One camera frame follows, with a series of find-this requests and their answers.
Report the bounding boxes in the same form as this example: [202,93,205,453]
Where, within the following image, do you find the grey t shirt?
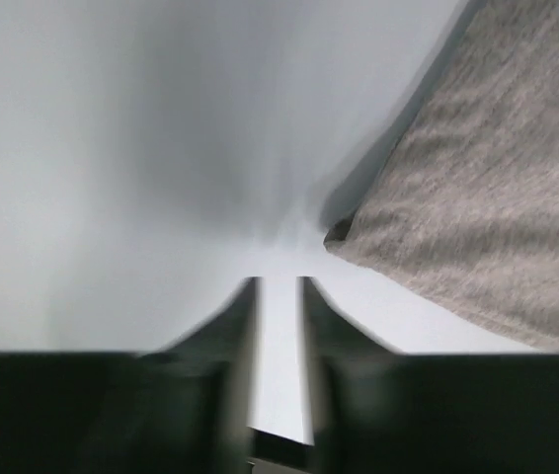
[324,1,559,350]

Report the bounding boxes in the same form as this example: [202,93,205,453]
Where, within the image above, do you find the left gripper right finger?
[300,277,559,473]

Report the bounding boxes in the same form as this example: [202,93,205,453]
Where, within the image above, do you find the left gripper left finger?
[0,277,259,473]

